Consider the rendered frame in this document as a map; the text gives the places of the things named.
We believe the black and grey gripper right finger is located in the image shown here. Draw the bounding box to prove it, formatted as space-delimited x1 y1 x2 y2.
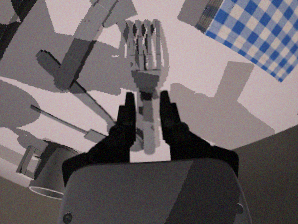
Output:
159 90 239 179

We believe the silver fork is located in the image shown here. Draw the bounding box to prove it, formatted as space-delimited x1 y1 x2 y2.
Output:
129 20 161 155

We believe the blue and white checkered towel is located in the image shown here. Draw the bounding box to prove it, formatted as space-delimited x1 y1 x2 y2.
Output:
195 0 298 83

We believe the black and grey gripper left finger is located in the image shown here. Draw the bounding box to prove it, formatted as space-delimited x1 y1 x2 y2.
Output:
62 92 136 187

